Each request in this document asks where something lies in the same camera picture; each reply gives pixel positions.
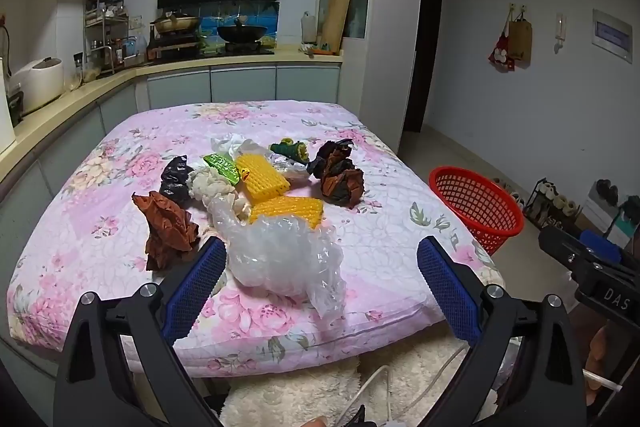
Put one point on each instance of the wooden cutting board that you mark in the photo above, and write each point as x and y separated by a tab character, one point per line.
335	22

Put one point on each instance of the clear bubble wrap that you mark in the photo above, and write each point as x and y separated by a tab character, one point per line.
285	257

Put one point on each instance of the red plastic basket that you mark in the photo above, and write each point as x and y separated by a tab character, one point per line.
475	207

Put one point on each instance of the green snack wrapper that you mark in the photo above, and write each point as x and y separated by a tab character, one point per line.
222	167

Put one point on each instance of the black plastic bag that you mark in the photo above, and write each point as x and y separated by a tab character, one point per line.
176	179

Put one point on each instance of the dark wooden door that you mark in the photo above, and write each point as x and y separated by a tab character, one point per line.
425	42

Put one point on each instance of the white electrical panel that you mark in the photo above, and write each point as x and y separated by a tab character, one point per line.
612	36

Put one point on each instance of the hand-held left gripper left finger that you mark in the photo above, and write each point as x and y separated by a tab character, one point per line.
197	289

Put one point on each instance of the white intercom phone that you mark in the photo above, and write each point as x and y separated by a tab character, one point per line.
560	29

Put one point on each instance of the golden cooking pan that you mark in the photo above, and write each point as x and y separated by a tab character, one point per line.
175	24

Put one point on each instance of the white fluffy rug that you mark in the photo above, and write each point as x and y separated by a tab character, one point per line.
280	387

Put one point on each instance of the small black appliance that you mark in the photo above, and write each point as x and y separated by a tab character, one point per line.
14	107

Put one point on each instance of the clear plastic bag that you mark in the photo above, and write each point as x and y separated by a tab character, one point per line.
227	144

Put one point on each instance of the white rice cooker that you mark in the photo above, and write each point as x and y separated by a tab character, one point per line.
40	84

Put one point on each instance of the black brown paper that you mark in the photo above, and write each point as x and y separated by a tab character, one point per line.
340	179

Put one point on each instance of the person's right hand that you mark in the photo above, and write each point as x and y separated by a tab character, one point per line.
596	362

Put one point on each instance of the white kettle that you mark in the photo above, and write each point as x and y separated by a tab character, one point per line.
5	117

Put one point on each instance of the white foam net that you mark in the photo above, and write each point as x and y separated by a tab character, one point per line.
210	187

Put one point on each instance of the clear plastic bottle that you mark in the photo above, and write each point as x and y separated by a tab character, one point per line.
309	29

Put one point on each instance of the black wok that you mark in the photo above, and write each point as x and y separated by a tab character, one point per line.
242	33

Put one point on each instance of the metal spice rack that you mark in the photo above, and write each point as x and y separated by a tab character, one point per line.
102	27

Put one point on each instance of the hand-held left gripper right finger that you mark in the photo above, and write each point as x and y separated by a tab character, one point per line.
447	292

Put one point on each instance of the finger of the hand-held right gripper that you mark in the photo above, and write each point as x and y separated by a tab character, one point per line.
560	242

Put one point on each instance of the black gas stove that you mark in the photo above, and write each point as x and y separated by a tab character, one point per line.
220	52

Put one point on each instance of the yellow foam net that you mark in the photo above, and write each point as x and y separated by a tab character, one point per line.
262	179
290	209

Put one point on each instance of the pink floral blanket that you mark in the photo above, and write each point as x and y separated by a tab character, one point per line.
125	147

